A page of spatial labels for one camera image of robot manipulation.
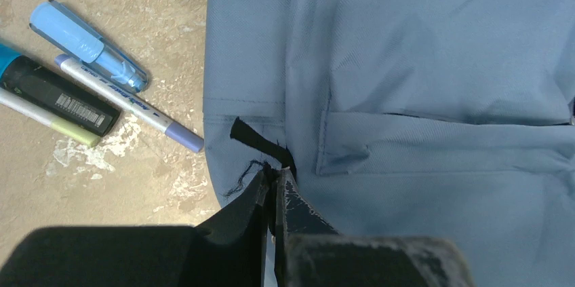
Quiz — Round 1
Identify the blue fabric backpack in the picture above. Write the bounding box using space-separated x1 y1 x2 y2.
203 0 574 286

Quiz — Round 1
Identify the white purple-capped marker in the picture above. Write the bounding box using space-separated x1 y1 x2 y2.
54 54 204 153

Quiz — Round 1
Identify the light blue capped highlighter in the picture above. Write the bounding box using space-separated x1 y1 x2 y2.
29 0 148 94

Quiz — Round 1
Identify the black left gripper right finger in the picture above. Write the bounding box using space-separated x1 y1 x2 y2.
274 170 474 286

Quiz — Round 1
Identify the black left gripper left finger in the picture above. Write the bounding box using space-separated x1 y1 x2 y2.
1 173 269 286

